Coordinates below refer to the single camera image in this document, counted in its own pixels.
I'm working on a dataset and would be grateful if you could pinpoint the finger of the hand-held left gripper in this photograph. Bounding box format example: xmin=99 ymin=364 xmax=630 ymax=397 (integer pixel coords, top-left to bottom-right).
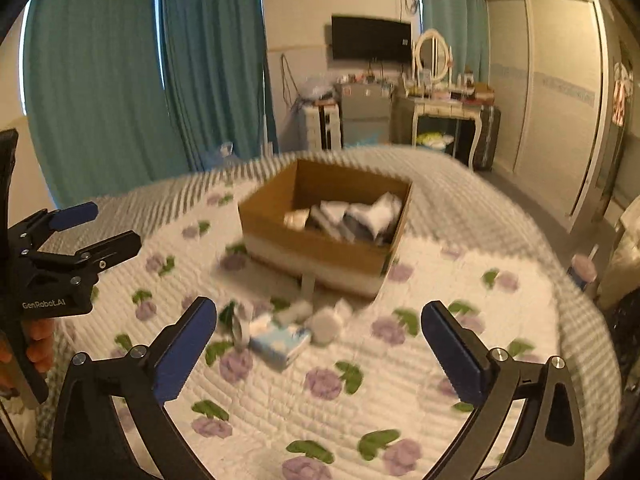
xmin=25 ymin=230 xmax=142 ymax=281
xmin=10 ymin=201 xmax=99 ymax=251

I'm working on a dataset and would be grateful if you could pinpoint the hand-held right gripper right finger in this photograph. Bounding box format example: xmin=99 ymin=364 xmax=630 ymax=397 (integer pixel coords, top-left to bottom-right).
xmin=421 ymin=301 xmax=586 ymax=480

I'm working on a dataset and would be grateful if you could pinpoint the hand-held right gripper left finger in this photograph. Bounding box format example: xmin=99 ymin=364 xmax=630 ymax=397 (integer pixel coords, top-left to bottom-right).
xmin=52 ymin=296 xmax=218 ymax=480

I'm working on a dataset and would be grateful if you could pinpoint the blue tissue pack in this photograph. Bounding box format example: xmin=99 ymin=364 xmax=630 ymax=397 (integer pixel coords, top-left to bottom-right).
xmin=248 ymin=322 xmax=312 ymax=372

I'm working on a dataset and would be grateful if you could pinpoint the brown cardboard box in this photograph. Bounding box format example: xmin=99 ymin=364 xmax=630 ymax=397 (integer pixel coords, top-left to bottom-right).
xmin=237 ymin=158 xmax=414 ymax=301

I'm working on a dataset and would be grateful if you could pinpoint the white soft packet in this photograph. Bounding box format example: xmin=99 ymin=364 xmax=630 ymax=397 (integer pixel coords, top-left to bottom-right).
xmin=272 ymin=300 xmax=313 ymax=323

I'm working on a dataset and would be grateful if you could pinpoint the person's left hand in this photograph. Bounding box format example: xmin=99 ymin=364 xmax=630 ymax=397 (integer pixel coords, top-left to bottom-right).
xmin=0 ymin=318 xmax=57 ymax=391

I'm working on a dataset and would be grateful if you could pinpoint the green and white packet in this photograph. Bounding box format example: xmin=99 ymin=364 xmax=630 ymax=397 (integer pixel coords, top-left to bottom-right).
xmin=218 ymin=301 xmax=251 ymax=351

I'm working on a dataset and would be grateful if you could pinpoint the wide teal curtain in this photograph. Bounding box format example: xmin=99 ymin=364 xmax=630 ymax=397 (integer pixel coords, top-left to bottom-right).
xmin=22 ymin=0 xmax=190 ymax=208

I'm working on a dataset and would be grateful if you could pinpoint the pink lidded container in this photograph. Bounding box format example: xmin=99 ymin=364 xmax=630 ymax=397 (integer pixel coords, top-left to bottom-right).
xmin=570 ymin=254 xmax=598 ymax=291

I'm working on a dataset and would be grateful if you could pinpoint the black bag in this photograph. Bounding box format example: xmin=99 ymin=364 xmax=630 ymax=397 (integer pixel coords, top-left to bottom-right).
xmin=602 ymin=300 xmax=640 ymax=411

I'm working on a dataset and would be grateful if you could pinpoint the white and grey packet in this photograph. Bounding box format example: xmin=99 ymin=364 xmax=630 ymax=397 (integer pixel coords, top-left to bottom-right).
xmin=307 ymin=201 xmax=351 ymax=241

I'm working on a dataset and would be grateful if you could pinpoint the dark suitcase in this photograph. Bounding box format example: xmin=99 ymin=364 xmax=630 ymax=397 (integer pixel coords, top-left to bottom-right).
xmin=470 ymin=105 xmax=502 ymax=171

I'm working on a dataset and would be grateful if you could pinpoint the white plastic drawer unit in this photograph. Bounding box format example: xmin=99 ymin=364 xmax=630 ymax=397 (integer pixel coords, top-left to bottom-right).
xmin=300 ymin=102 xmax=343 ymax=153

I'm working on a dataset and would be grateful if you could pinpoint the white dressing table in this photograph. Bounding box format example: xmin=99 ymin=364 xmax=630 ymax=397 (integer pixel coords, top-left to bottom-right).
xmin=392 ymin=91 xmax=496 ymax=166

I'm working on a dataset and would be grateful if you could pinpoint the grey mini fridge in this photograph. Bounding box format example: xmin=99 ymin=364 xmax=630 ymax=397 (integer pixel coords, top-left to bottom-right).
xmin=334 ymin=82 xmax=393 ymax=150

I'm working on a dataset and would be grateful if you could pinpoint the clear plastic bag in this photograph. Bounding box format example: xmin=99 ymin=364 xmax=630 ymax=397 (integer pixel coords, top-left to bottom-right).
xmin=297 ymin=75 xmax=336 ymax=103

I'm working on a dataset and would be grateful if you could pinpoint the white sliding wardrobe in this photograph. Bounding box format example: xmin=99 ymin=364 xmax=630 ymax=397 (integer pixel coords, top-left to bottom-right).
xmin=484 ymin=0 xmax=618 ymax=231

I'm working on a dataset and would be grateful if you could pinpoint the oval white vanity mirror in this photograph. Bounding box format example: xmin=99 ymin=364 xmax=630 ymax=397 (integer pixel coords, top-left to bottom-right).
xmin=412 ymin=28 xmax=453 ymax=86

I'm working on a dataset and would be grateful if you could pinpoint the red and white hanging garment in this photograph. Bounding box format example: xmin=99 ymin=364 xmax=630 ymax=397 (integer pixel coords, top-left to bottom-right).
xmin=611 ymin=62 xmax=634 ymax=128

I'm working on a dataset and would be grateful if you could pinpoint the narrow teal curtain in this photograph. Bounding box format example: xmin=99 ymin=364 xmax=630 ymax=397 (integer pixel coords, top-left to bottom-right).
xmin=415 ymin=0 xmax=488 ymax=86

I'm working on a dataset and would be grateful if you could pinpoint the black wall television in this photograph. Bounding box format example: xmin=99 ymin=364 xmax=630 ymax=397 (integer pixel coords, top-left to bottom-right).
xmin=331 ymin=15 xmax=413 ymax=65

